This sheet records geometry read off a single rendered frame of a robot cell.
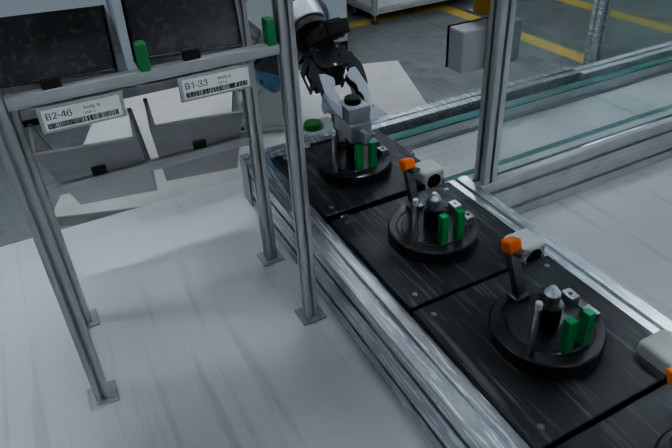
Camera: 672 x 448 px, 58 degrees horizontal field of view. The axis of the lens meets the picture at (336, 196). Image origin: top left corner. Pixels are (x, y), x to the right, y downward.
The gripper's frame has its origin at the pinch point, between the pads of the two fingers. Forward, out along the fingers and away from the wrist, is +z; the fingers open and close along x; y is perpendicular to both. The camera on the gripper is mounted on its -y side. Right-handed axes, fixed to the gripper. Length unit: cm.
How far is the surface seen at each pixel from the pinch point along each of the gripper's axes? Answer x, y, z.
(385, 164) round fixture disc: -3.7, 5.9, 9.8
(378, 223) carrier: 5.5, 0.0, 21.6
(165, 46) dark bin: 33.4, -27.1, 0.2
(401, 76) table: -47, 52, -34
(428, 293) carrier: 8.0, -10.4, 36.4
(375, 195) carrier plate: 1.6, 4.4, 15.4
